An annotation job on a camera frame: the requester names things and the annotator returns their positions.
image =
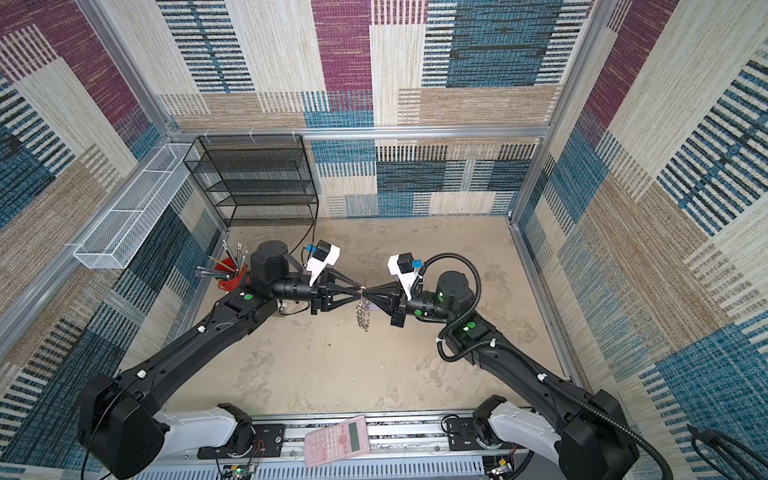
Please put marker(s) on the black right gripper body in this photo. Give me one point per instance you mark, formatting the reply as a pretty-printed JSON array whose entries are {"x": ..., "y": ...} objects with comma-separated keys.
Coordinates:
[{"x": 398, "y": 306}]

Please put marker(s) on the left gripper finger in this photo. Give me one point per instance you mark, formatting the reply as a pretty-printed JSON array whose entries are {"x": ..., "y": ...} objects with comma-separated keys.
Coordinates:
[
  {"x": 337, "y": 282},
  {"x": 338, "y": 299}
]

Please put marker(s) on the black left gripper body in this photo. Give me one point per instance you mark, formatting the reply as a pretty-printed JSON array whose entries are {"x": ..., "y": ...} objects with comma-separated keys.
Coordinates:
[{"x": 317, "y": 298}]

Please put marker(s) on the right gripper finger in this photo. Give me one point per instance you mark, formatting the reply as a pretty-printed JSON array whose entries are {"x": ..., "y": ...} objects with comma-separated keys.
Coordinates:
[
  {"x": 386, "y": 304},
  {"x": 382, "y": 292}
]

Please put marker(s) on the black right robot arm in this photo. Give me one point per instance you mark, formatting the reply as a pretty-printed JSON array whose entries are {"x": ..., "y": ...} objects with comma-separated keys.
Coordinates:
[{"x": 586, "y": 435}]

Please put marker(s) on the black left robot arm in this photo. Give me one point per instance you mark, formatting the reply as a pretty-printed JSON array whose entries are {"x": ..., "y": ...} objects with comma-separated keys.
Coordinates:
[{"x": 119, "y": 421}]

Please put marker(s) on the red pencil cup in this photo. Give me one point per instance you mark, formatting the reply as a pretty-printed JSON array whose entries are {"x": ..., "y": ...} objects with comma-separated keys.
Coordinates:
[{"x": 227, "y": 269}]

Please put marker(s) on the pink calculator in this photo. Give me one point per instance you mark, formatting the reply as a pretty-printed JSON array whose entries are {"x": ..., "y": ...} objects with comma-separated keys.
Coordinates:
[{"x": 342, "y": 441}]

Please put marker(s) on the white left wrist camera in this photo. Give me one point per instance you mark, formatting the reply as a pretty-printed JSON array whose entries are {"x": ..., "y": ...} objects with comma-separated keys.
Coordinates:
[{"x": 321, "y": 255}]

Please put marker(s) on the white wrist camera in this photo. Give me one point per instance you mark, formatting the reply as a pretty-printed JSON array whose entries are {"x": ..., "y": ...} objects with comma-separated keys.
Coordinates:
[
  {"x": 321, "y": 255},
  {"x": 407, "y": 270}
]

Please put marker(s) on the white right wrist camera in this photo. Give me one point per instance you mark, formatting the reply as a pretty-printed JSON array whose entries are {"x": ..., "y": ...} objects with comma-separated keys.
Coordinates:
[{"x": 407, "y": 270}]

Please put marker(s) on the black wire mesh shelf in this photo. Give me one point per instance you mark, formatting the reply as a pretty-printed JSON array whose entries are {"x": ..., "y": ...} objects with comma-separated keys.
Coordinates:
[{"x": 255, "y": 180}]

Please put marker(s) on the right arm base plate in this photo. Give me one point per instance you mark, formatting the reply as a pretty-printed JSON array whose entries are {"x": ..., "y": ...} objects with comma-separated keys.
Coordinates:
[{"x": 461, "y": 436}]

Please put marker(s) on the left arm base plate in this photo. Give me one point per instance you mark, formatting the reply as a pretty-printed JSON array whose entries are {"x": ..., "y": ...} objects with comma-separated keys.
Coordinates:
[{"x": 267, "y": 438}]

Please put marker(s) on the white wire mesh basket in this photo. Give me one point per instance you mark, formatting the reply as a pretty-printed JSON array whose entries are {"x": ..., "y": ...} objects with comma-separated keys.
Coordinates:
[{"x": 118, "y": 235}]

